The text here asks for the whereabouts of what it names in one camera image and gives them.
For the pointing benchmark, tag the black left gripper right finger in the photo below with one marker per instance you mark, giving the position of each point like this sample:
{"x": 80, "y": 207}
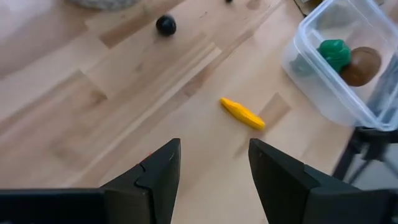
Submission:
{"x": 295, "y": 193}

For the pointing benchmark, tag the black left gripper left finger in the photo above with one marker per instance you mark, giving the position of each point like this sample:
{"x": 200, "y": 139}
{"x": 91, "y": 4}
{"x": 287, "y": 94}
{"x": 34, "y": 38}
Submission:
{"x": 140, "y": 199}

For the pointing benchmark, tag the brown toy kiwi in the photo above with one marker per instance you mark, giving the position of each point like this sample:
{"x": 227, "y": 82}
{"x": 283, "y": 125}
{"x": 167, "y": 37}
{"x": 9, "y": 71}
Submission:
{"x": 363, "y": 68}

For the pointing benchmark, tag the green toy bell pepper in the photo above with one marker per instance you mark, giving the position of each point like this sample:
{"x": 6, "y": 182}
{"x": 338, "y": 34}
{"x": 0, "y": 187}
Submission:
{"x": 334, "y": 54}

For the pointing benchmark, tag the clear plastic tupperware container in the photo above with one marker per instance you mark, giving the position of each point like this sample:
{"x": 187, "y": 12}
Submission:
{"x": 311, "y": 87}

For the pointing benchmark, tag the black round toy berry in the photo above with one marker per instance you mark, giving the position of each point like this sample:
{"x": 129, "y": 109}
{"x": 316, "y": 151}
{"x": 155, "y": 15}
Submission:
{"x": 166, "y": 25}

